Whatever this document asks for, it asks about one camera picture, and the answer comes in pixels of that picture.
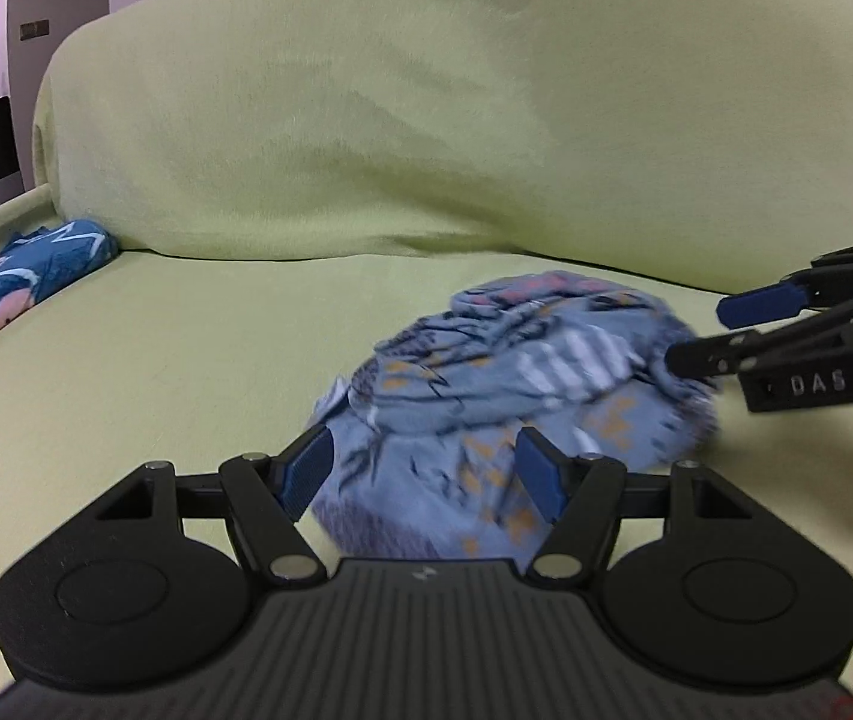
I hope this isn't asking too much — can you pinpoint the blue star patterned cushion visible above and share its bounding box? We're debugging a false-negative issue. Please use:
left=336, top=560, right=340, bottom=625
left=0, top=220, right=120, bottom=330

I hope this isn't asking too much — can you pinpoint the yellow-green sofa cover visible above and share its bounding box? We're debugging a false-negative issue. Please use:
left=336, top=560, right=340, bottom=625
left=0, top=0, right=853, bottom=691

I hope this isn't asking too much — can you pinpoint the blue patterned garment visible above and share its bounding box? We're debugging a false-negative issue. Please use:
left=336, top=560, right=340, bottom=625
left=310, top=271, right=717, bottom=566

